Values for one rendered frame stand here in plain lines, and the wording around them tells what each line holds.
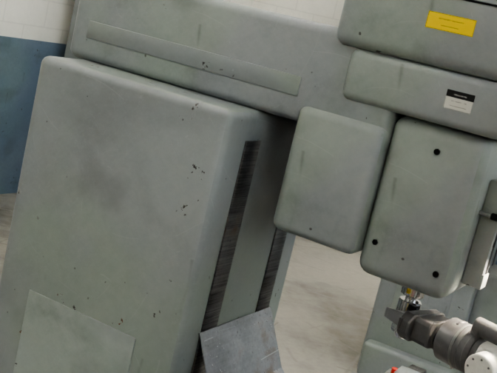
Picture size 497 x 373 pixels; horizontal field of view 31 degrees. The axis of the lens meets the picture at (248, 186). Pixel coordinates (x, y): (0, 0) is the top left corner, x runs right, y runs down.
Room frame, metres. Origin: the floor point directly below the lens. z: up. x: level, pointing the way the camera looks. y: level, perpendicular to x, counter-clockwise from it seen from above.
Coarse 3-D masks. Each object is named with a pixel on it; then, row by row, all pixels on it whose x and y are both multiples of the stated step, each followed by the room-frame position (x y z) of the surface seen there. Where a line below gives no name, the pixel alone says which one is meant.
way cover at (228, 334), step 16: (240, 320) 1.91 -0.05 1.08; (256, 320) 1.96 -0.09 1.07; (272, 320) 2.03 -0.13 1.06; (208, 336) 1.78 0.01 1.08; (224, 336) 1.83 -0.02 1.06; (240, 336) 1.89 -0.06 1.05; (256, 336) 1.95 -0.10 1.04; (272, 336) 2.01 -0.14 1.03; (208, 352) 1.76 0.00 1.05; (224, 352) 1.81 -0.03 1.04; (240, 352) 1.87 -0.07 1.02; (256, 352) 1.93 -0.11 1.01; (272, 352) 1.99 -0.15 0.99; (208, 368) 1.75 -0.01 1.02; (224, 368) 1.80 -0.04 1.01; (240, 368) 1.85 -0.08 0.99; (256, 368) 1.91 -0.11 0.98; (272, 368) 1.97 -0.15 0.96
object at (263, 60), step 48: (96, 0) 2.02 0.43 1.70; (144, 0) 1.96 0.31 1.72; (192, 0) 1.90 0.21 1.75; (96, 48) 2.00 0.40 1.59; (144, 48) 1.94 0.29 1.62; (192, 48) 1.89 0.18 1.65; (240, 48) 1.84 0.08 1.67; (288, 48) 1.79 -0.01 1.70; (336, 48) 1.74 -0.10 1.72; (240, 96) 1.83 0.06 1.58; (288, 96) 1.78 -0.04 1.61; (336, 96) 1.73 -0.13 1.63
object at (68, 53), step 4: (76, 0) 6.79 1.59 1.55; (76, 4) 6.78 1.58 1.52; (76, 8) 6.78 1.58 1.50; (72, 12) 6.79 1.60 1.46; (76, 12) 6.78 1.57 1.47; (72, 16) 6.79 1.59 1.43; (72, 20) 6.78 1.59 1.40; (72, 24) 6.78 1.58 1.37; (72, 28) 6.78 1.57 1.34; (72, 32) 6.77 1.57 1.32; (68, 36) 6.79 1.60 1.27; (68, 40) 6.79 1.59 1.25; (68, 44) 6.78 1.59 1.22; (68, 48) 6.78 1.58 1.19; (68, 52) 6.78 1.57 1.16; (64, 56) 6.79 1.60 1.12; (68, 56) 6.77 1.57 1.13; (72, 56) 6.75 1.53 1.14
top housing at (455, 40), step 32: (352, 0) 1.72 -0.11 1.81; (384, 0) 1.69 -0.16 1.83; (416, 0) 1.66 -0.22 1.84; (448, 0) 1.63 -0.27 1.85; (480, 0) 1.61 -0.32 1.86; (352, 32) 1.71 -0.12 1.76; (384, 32) 1.68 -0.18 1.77; (416, 32) 1.65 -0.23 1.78; (448, 32) 1.63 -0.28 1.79; (480, 32) 1.60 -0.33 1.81; (448, 64) 1.62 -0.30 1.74; (480, 64) 1.59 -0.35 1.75
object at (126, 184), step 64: (64, 64) 1.89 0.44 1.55; (64, 128) 1.87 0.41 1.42; (128, 128) 1.80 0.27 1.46; (192, 128) 1.73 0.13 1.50; (256, 128) 1.79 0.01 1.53; (64, 192) 1.86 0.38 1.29; (128, 192) 1.78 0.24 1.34; (192, 192) 1.71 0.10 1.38; (256, 192) 1.85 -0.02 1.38; (64, 256) 1.84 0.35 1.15; (128, 256) 1.77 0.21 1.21; (192, 256) 1.70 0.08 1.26; (256, 256) 1.92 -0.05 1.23; (0, 320) 1.91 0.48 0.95; (64, 320) 1.82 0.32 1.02; (128, 320) 1.75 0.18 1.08; (192, 320) 1.73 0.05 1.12
